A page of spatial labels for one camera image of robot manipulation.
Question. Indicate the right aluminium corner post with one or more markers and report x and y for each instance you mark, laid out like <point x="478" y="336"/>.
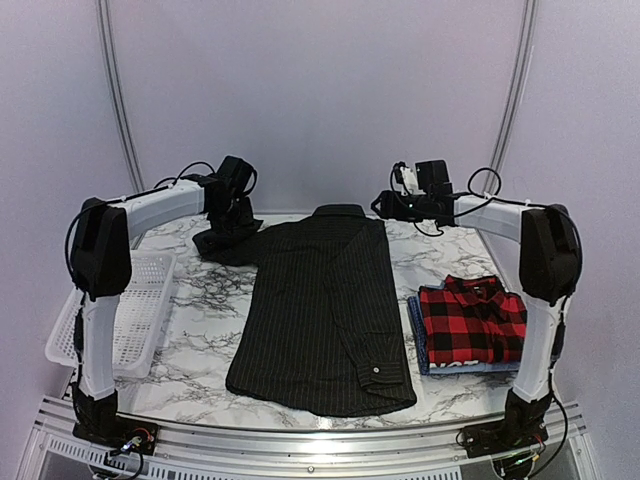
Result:
<point x="515" y="92"/>

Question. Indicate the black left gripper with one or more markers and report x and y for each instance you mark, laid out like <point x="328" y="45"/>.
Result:
<point x="245" y="219"/>

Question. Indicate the black pinstriped long sleeve shirt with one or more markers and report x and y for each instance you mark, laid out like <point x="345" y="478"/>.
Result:
<point x="323" y="332"/>

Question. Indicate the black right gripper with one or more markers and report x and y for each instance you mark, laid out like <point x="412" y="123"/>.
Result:
<point x="389" y="208"/>

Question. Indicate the aluminium front frame rail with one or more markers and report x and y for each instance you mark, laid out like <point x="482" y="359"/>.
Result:
<point x="191" y="451"/>

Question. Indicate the light blue folded shirt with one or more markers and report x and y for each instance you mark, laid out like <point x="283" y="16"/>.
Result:
<point x="467" y="368"/>

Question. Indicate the blue checked folded shirt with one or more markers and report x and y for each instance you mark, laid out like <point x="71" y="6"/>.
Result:
<point x="419" y="334"/>

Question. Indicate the white plastic laundry basket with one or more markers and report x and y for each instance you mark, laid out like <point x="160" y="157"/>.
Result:
<point x="142" y="310"/>

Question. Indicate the left aluminium corner post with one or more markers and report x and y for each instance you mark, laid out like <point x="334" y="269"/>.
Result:
<point x="106" y="34"/>

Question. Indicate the aluminium corner post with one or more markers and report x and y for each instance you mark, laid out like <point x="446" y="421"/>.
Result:
<point x="106" y="34"/>
<point x="515" y="92"/>

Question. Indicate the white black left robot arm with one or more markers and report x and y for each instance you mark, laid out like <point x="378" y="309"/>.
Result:
<point x="98" y="258"/>

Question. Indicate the red black plaid shirt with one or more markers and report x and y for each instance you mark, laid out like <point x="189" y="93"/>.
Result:
<point x="470" y="321"/>

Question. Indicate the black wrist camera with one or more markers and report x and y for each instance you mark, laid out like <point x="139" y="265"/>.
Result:
<point x="427" y="177"/>
<point x="237" y="172"/>

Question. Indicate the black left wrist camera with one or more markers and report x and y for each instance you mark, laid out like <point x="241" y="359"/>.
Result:
<point x="237" y="172"/>

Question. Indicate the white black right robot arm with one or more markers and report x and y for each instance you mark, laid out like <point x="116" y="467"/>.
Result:
<point x="550" y="265"/>

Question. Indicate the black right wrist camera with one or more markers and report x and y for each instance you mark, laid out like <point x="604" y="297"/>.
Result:
<point x="427" y="177"/>

